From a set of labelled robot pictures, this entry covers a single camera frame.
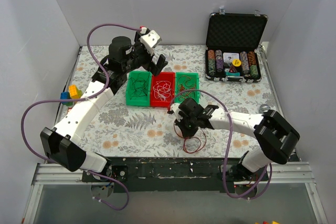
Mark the stacked colourful toy bricks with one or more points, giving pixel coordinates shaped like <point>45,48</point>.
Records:
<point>72,93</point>

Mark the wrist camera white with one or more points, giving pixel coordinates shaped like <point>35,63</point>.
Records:
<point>174,110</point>
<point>150,39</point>

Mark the floral table mat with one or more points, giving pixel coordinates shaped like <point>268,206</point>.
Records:
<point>131,131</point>

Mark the left green plastic bin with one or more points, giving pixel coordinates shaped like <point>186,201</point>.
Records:
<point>138,88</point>

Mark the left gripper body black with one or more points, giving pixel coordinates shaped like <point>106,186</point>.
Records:
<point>151,64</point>

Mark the black microphone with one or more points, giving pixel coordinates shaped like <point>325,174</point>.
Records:
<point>263,108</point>

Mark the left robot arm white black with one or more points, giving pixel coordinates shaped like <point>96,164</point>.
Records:
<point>61,143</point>

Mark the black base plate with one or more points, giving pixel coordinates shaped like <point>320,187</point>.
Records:
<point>175,174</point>

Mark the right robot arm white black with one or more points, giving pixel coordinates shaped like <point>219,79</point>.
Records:
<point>274,134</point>

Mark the right green plastic bin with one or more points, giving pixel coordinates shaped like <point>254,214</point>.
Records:
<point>186,81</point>

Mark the green plastic bin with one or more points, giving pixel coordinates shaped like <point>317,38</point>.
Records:
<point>186,81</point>
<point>138,88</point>

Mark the white card deck box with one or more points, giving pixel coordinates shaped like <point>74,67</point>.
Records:
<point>228,57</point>

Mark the red plastic bin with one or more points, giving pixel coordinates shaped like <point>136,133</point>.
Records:
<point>162,89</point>

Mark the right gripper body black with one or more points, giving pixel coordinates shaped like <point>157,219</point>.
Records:
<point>187,128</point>

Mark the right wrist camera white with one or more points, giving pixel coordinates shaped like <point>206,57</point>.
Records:
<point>174,110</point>

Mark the yellow round disc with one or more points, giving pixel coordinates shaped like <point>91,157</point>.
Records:
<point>236,62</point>

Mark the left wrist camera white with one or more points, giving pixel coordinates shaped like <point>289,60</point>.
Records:
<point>150,39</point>

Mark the black poker chip case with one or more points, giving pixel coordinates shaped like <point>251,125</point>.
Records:
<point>237,33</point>

